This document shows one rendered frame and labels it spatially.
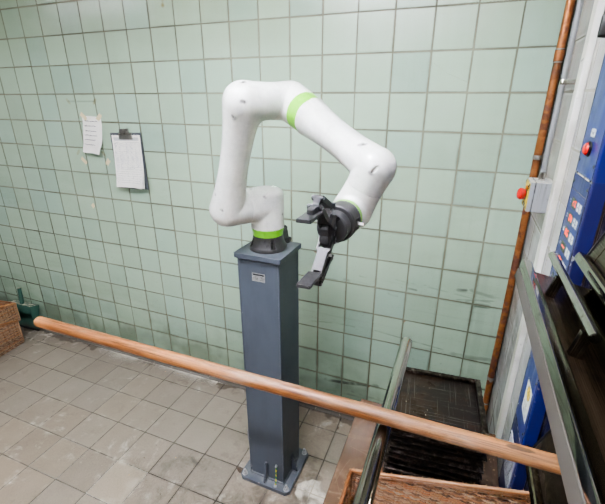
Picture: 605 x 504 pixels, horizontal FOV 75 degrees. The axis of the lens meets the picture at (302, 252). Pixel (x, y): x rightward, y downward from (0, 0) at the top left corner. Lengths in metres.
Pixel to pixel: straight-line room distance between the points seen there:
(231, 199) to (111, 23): 1.44
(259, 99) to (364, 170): 0.40
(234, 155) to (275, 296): 0.58
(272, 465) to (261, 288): 0.95
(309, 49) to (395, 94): 0.43
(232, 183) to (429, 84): 0.92
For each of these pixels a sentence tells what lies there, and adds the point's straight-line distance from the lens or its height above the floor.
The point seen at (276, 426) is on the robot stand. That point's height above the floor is 0.37.
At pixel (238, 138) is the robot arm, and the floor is 1.65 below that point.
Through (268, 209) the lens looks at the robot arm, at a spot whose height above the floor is 1.38.
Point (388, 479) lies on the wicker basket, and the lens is 1.33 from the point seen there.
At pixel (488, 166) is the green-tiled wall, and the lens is 1.84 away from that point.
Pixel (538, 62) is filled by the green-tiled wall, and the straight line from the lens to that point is 1.83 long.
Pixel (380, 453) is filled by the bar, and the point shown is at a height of 1.17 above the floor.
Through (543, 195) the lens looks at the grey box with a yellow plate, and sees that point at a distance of 1.52.
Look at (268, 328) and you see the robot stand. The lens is 1.66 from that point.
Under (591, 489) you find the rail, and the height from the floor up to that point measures 1.44.
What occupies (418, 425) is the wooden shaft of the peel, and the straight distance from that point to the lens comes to 0.82.
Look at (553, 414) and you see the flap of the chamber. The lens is 0.59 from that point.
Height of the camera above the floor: 1.76
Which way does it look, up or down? 21 degrees down
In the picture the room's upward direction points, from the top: straight up
